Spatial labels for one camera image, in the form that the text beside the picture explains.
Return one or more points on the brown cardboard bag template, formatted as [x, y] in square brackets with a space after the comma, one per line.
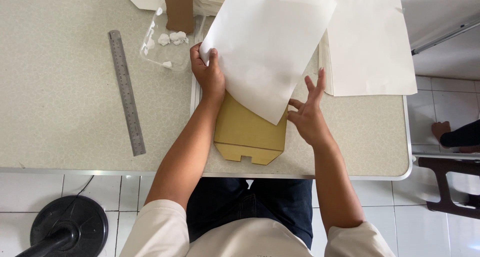
[245, 135]

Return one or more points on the white folding table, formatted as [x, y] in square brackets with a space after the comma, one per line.
[438, 13]

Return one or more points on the brown cardboard strip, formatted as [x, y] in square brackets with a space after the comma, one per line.
[180, 9]

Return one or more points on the white paste lump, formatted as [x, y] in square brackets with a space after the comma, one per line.
[164, 39]
[178, 37]

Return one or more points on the person's right hand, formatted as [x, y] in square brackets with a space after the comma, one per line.
[311, 118]

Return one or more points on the dark brown plastic stool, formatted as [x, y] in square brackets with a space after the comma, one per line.
[444, 185]

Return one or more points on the clear plastic container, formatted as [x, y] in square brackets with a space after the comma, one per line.
[165, 53]

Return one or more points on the steel ruler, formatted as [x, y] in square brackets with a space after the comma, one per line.
[126, 94]

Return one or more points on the person's left hand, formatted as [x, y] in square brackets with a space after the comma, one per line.
[210, 82]

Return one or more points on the person's cream shirt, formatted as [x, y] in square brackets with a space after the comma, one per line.
[255, 240]

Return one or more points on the stack of white paper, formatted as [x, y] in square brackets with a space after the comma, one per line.
[369, 43]

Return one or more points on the pile of folded white bags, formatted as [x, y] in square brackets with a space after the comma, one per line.
[210, 0]

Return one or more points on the white paper sheet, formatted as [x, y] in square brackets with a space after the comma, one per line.
[266, 51]

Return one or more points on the metal rail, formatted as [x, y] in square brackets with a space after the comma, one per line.
[446, 156]

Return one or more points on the black fan base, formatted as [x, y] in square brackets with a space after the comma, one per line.
[69, 227]

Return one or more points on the person's dark jeans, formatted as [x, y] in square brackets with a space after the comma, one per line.
[277, 200]

